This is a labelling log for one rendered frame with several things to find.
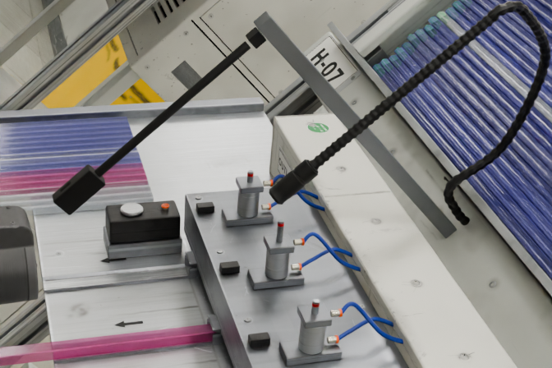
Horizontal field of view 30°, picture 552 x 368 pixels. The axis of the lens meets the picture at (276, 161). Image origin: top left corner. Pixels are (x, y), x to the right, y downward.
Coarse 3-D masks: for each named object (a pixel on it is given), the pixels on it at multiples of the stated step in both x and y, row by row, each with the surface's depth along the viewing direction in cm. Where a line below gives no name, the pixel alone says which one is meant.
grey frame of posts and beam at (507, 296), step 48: (288, 96) 148; (384, 96) 129; (384, 144) 122; (432, 192) 112; (432, 240) 107; (480, 240) 103; (480, 288) 99; (528, 288) 95; (0, 336) 155; (528, 336) 92
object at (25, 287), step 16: (0, 208) 76; (16, 208) 77; (0, 224) 74; (16, 224) 74; (0, 240) 74; (16, 240) 74; (32, 240) 75; (0, 256) 74; (16, 256) 74; (32, 256) 75; (0, 272) 74; (16, 272) 74; (32, 272) 75; (0, 288) 74; (16, 288) 75; (32, 288) 75; (0, 304) 76
